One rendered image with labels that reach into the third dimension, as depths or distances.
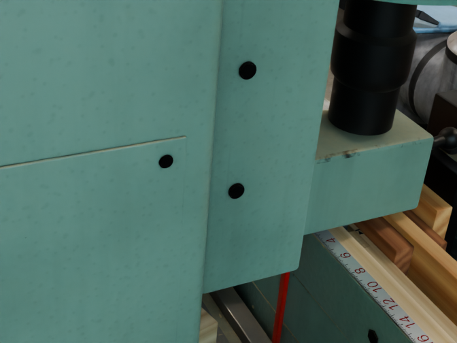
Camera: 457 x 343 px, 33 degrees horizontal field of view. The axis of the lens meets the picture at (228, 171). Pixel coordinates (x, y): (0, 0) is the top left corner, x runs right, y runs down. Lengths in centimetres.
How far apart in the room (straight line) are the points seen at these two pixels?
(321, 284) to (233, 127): 20
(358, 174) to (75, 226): 26
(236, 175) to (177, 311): 9
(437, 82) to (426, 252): 61
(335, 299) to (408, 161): 12
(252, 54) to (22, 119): 15
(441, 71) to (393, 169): 61
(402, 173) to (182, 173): 26
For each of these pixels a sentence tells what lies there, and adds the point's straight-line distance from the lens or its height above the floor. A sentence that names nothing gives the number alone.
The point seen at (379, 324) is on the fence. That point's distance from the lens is 58.
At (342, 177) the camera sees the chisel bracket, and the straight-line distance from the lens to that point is 59.
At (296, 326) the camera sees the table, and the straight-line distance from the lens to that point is 69.
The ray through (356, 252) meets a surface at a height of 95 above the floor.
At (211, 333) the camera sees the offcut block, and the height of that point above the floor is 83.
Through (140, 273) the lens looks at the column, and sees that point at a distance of 45.
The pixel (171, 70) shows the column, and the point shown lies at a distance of 39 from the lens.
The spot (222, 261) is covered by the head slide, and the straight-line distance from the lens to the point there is 53.
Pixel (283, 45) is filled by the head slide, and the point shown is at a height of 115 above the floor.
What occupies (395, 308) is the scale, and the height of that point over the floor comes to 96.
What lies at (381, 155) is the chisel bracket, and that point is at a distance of 61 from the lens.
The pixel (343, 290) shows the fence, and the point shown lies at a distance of 61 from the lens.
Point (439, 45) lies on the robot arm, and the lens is 127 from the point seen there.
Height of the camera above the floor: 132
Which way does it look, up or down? 32 degrees down
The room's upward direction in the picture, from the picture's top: 5 degrees clockwise
